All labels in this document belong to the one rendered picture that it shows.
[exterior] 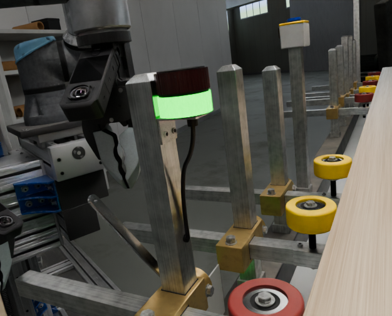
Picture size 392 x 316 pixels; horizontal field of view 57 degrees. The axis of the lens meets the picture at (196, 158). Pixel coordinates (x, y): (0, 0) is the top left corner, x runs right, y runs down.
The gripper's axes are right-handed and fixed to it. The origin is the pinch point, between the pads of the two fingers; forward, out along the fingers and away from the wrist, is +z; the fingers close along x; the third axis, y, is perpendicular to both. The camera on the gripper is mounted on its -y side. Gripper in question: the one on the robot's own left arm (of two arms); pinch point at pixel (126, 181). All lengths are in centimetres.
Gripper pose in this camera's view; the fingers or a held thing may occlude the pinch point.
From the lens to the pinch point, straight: 52.7
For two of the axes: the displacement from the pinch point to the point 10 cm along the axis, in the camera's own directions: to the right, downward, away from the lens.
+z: 1.3, 9.6, 2.6
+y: 1.3, -2.8, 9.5
